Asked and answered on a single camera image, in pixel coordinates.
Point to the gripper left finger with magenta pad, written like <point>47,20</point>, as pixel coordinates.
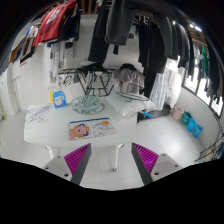
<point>72,166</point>

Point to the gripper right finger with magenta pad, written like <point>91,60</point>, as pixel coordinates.
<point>153,166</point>

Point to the cartoon printed towel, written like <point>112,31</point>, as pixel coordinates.
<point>90,128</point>

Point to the white folding table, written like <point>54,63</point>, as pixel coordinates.
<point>53,134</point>

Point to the blue bucket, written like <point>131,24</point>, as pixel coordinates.
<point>191,125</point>
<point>197,131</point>

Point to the pink bucket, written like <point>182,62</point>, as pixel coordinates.
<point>177,113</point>

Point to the teal bucket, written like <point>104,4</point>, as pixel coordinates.
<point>186,118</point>

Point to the white pillow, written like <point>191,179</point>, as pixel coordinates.
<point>129,103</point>

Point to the black clothes drying rack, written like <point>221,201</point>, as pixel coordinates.
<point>94,79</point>

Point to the grey shirt on rack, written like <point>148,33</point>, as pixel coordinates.
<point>128,79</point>

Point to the green hanging garment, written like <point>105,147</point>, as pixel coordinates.
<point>205,60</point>

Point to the black hanging jacket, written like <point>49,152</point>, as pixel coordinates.
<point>155,44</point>

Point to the red t-shirt hanging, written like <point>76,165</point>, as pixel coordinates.
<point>52,21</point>

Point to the dark grey hanging garment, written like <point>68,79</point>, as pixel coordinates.
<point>119,22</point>

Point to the pile of wire hangers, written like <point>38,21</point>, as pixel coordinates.
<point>37,114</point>

